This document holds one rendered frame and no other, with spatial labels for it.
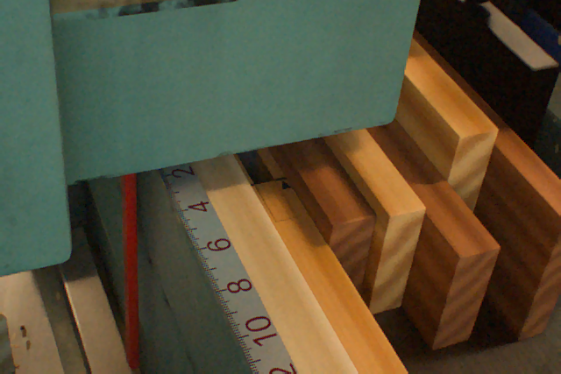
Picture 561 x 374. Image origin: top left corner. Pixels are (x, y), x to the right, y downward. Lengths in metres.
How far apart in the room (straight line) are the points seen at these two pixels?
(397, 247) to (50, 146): 0.15
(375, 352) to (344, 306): 0.02
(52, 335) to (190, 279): 0.18
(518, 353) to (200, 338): 0.13
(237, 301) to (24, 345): 0.21
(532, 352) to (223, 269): 0.14
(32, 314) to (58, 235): 0.22
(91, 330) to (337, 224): 0.18
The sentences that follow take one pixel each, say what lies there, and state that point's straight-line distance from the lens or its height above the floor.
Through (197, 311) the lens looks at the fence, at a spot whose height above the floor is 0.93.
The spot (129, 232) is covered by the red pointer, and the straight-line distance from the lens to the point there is 0.38.
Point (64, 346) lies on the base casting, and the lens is 0.48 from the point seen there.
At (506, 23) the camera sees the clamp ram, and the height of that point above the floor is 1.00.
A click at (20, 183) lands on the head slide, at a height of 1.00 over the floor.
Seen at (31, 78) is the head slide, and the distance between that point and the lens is 0.24.
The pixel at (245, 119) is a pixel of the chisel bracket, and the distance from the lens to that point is 0.32.
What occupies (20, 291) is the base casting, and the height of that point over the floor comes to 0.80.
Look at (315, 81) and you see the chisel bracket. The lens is 0.32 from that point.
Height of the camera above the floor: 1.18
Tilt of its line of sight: 39 degrees down
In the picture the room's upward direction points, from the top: 7 degrees clockwise
